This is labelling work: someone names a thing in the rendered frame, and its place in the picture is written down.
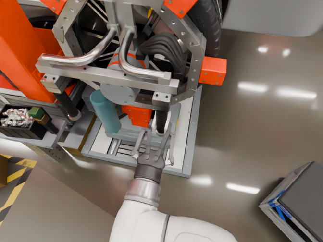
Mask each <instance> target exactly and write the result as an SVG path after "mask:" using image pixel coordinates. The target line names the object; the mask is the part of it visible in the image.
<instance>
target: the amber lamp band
mask: <svg viewBox="0 0 323 242"><path fill-rule="evenodd" d="M35 120H36V121H37V122H38V123H40V124H46V123H47V122H48V120H49V117H48V116H47V115H46V114H44V116H43V117H42V119H36V118H35Z"/></svg>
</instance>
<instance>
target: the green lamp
mask: <svg viewBox="0 0 323 242"><path fill-rule="evenodd" d="M28 114H29V115H30V116H31V117H32V118H36V119H40V118H41V117H42V115H43V114H44V112H43V111H42V109H41V108H37V107H32V108H31V110H30V111H29V113H28Z"/></svg>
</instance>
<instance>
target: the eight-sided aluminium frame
mask: <svg viewBox="0 0 323 242"><path fill-rule="evenodd" d="M87 1H88V0H67V2H66V4H65V6H64V8H63V10H62V12H61V14H60V16H59V18H58V19H57V21H56V23H55V24H54V25H53V29H52V31H53V33H54V36H55V38H56V39H57V41H58V43H59V45H60V47H61V49H62V50H63V52H64V54H65V56H66V57H78V56H82V55H83V52H82V50H81V48H80V46H79V43H78V41H77V38H76V36H75V33H74V31H73V29H72V25H73V24H74V22H75V20H76V19H77V17H78V16H79V14H80V12H81V11H82V9H83V8H84V6H85V4H86V3H87ZM110 1H112V2H116V3H124V2H127V3H132V4H133V5H142V6H150V7H151V8H152V9H153V10H154V11H155V12H156V13H157V14H158V15H159V16H160V17H161V18H162V20H163V21H164V22H165V23H166V24H167V25H168V26H169V27H170V29H171V30H172V31H173V32H174V33H175V34H176V35H177V36H178V38H179V39H180V40H181V41H182V42H183V43H184V44H185V46H186V47H187V48H188V49H189V50H190V51H191V52H192V57H191V63H190V69H189V75H188V81H187V82H185V83H183V84H181V85H180V86H179V90H178V94H177V95H175V94H173V98H172V102H171V105H173V104H176V103H178V102H180V101H183V100H185V99H187V98H191V97H192V96H194V95H195V93H196V91H197V85H198V80H199V75H200V71H201V67H202V62H203V59H204V56H205V49H206V42H207V39H206V38H205V37H204V35H203V33H201V32H200V31H199V29H198V28H197V27H196V26H195V24H194V23H193V22H192V21H191V19H190V18H189V17H188V15H187V14H186V15H185V16H184V17H183V18H182V19H180V18H178V17H177V16H176V15H175V14H174V13H173V12H172V11H171V10H170V9H169V8H168V7H166V6H165V5H164V4H163V3H164V0H110ZM80 80H81V81H84V82H85V83H87V84H88V85H90V86H91V87H93V88H94V89H96V90H98V89H100V88H99V86H100V84H101V82H95V81H89V80H83V79H80ZM152 98H153V95H147V94H141V93H138V94H137V96H136V99H135V101H134V102H133V103H132V104H129V106H134V107H140V108H145V109H152V110H153V107H152Z"/></svg>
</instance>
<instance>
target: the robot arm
mask: <svg viewBox="0 0 323 242"><path fill-rule="evenodd" d="M170 117H171V112H170V111H169V112H168V116H167V121H166V125H165V128H164V133H165V135H164V137H163V140H162V142H161V144H160V147H159V148H158V150H157V151H153V150H151V149H150V148H151V135H152V131H154V130H155V126H156V113H155V116H154V119H150V122H149V125H148V127H147V128H145V127H143V128H142V129H141V132H140V134H139V137H138V139H137V142H136V145H135V147H134V148H133V150H132V151H131V152H130V155H131V157H132V158H135V159H136V160H137V167H136V171H135V174H134V179H131V180H130V182H129V185H128V188H127V191H126V195H125V197H124V202H123V204H122V206H121V208H120V210H119V211H118V213H117V216H116V218H115V221H114V224H113V227H112V232H111V236H110V240H109V242H238V241H237V240H236V239H235V238H234V236H233V235H232V234H231V233H229V232H228V231H226V230H225V229H223V228H221V227H219V226H217V225H214V224H211V223H208V222H206V221H202V220H198V219H194V218H188V217H178V216H171V215H167V214H164V213H162V212H159V211H157V210H158V206H159V199H160V190H161V187H160V186H159V184H160V182H161V177H162V171H163V169H164V168H165V166H168V165H171V166H173V165H174V157H173V153H174V141H175V133H173V132H171V127H172V123H171V122H169V121H170ZM146 133H147V143H146V151H145V152H144V153H142V154H141V155H140V156H138V155H139V150H140V148H141V145H142V142H143V140H144V137H145V134H146ZM169 137H170V138H171V143H170V151H169V157H168V158H167V160H166V161H164V159H163V157H162V153H163V150H164V148H165V146H166V143H167V141H168V139H169Z"/></svg>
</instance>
